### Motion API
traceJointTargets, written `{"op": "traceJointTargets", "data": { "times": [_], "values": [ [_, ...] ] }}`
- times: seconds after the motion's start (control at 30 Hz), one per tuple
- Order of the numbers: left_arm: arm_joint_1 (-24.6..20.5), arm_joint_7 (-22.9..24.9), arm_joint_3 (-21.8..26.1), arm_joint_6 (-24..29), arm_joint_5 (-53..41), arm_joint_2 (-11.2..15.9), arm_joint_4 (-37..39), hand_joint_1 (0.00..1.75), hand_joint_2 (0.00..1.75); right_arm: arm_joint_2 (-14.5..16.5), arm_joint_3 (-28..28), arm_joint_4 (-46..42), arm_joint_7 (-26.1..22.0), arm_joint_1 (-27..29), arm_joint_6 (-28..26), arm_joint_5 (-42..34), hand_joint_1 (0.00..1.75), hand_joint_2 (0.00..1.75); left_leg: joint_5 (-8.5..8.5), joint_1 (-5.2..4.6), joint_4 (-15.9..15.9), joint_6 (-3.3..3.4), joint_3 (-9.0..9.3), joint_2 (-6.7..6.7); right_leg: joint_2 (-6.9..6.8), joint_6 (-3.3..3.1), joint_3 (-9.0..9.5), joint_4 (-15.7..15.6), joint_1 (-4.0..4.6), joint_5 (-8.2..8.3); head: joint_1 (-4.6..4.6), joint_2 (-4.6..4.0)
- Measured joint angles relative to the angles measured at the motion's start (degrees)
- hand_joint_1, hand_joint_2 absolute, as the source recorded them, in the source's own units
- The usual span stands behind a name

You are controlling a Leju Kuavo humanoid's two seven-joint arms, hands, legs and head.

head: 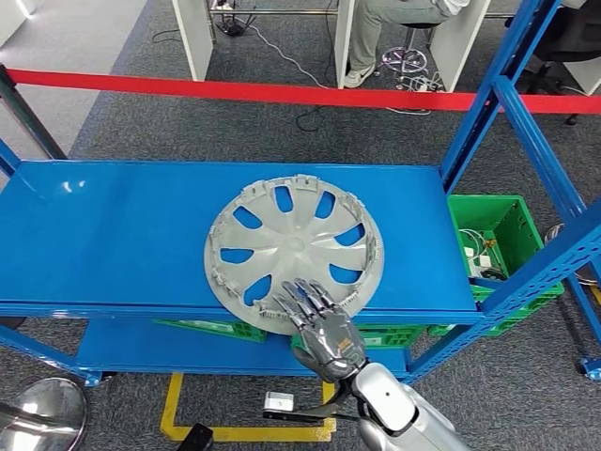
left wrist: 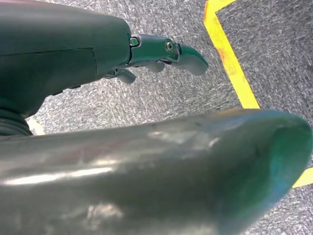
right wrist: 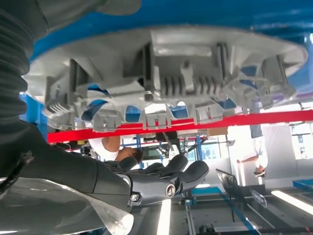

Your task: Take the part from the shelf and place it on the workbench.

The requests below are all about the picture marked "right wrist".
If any person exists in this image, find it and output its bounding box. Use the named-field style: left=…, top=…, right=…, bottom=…
left=87, top=135, right=144, bottom=163
left=237, top=124, right=269, bottom=178

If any red barrier belt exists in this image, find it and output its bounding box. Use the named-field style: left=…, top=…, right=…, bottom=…
left=47, top=109, right=313, bottom=144

